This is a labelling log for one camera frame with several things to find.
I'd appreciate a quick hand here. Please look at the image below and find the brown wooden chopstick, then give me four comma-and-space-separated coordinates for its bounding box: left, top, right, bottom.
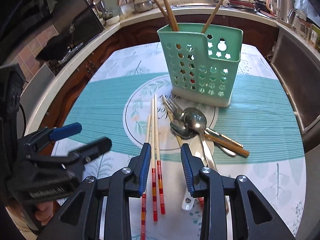
163, 0, 179, 31
153, 0, 170, 25

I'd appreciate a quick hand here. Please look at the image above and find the steel fork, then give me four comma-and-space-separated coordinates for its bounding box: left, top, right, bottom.
167, 98, 184, 121

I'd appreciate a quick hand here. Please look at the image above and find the white-handled utensil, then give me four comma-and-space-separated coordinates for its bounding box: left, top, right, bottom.
181, 136, 208, 211

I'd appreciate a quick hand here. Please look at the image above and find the large steel spoon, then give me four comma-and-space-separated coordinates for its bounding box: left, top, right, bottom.
184, 107, 217, 171

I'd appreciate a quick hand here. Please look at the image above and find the steel pot on counter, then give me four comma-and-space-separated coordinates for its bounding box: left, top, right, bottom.
133, 0, 152, 13

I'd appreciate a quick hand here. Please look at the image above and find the brown wooden chopstick left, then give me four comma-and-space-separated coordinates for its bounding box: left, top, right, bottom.
153, 0, 170, 25

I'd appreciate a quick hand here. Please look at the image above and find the red-banded chopstick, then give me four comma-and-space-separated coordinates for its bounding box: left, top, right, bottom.
153, 94, 165, 215
140, 115, 151, 240
151, 98, 158, 222

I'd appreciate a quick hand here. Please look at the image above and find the electric kettle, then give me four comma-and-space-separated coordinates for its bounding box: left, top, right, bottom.
266, 0, 294, 23

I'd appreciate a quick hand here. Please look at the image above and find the gold-handled knife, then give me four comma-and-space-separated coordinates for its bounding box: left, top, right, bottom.
204, 127, 244, 148

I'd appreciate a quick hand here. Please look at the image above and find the light bamboo chopstick right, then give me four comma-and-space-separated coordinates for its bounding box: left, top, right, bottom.
201, 0, 224, 34

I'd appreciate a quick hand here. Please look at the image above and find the small steel spoon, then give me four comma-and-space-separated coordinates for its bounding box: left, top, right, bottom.
170, 120, 197, 140

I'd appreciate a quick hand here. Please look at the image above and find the wooden-handled utensil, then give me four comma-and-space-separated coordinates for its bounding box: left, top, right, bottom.
204, 133, 249, 158

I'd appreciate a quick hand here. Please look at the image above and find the green plastic utensil holder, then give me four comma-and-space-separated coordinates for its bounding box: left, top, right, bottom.
157, 23, 243, 108

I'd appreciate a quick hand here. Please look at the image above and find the floral teal tablecloth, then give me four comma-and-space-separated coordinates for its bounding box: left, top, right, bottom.
52, 43, 306, 239

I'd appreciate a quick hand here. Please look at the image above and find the person's left hand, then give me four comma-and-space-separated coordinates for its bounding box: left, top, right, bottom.
35, 200, 60, 226

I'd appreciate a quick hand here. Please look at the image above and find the red frying pan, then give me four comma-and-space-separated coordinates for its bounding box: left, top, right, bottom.
227, 0, 255, 10

